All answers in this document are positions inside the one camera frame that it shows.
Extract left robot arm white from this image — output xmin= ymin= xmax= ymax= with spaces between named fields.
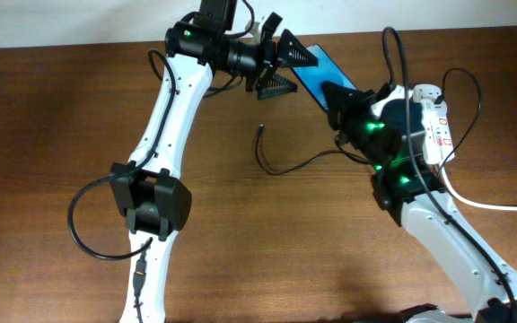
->
xmin=110 ymin=13 xmax=318 ymax=322

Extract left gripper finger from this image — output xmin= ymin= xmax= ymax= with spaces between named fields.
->
xmin=277 ymin=29 xmax=318 ymax=68
xmin=257 ymin=74 xmax=298 ymax=100

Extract white power strip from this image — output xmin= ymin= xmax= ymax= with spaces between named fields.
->
xmin=412 ymin=84 xmax=455 ymax=165

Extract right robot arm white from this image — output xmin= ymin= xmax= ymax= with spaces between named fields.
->
xmin=321 ymin=82 xmax=517 ymax=322

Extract blue Galaxy smartphone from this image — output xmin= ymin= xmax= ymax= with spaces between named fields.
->
xmin=291 ymin=44 xmax=356 ymax=113

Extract black USB charging cable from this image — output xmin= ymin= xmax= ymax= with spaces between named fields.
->
xmin=253 ymin=67 xmax=483 ymax=177

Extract white USB charger plug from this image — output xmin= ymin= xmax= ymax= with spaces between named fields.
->
xmin=420 ymin=99 xmax=447 ymax=118

